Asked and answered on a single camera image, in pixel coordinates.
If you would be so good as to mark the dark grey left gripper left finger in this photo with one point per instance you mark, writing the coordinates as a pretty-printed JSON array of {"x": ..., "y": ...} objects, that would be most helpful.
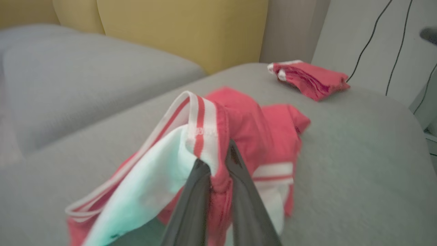
[{"x": 193, "y": 205}]

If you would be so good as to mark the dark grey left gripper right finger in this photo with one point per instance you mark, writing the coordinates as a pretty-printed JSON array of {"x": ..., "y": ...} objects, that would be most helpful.
[{"x": 247, "y": 205}]

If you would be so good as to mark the red and white jersey garment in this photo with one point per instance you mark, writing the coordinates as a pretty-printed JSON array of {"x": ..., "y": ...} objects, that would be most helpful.
[{"x": 245, "y": 119}]

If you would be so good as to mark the folded red garment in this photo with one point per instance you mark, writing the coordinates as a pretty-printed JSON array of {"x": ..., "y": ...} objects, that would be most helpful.
[{"x": 314, "y": 80}]

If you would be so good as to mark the yellow and grey sofa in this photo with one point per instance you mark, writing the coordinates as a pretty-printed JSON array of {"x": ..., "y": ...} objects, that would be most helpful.
[{"x": 341, "y": 171}]

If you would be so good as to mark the beige wooden wall panel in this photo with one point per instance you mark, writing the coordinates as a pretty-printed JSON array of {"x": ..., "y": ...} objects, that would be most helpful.
[{"x": 290, "y": 30}]

